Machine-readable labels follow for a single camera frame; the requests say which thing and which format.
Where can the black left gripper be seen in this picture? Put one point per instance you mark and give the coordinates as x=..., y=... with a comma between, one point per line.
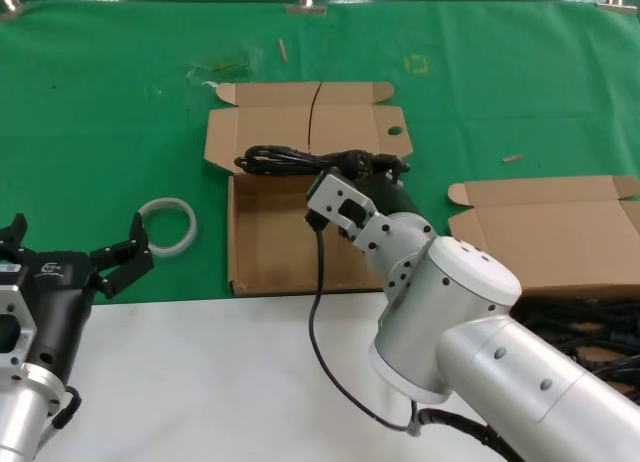
x=57, y=307

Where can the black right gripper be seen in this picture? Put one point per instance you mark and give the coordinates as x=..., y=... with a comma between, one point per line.
x=395, y=199

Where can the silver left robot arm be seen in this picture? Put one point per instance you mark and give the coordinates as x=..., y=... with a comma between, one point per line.
x=22, y=417

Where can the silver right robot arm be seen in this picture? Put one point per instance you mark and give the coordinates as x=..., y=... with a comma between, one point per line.
x=475, y=342

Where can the open cardboard box with hole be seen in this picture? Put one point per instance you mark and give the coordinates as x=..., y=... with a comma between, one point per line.
x=270, y=232

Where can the white tape roll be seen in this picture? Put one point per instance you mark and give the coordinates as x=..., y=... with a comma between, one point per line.
x=182, y=237

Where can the short wooden piece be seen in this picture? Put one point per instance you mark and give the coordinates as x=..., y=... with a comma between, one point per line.
x=512, y=158

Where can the green table cloth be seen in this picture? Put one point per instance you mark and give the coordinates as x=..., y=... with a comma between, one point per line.
x=100, y=132

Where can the long thin wooden stick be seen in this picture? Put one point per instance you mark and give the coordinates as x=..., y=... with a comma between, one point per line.
x=283, y=50

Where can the clear plastic wrapper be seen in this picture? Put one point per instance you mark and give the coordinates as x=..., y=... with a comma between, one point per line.
x=227, y=64

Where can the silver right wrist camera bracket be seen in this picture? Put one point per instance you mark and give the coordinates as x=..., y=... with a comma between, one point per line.
x=332, y=192

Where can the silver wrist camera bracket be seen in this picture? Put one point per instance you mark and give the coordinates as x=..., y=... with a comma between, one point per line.
x=12, y=352
x=332, y=192

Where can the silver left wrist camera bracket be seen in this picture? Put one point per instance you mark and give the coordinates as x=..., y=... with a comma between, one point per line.
x=12, y=352

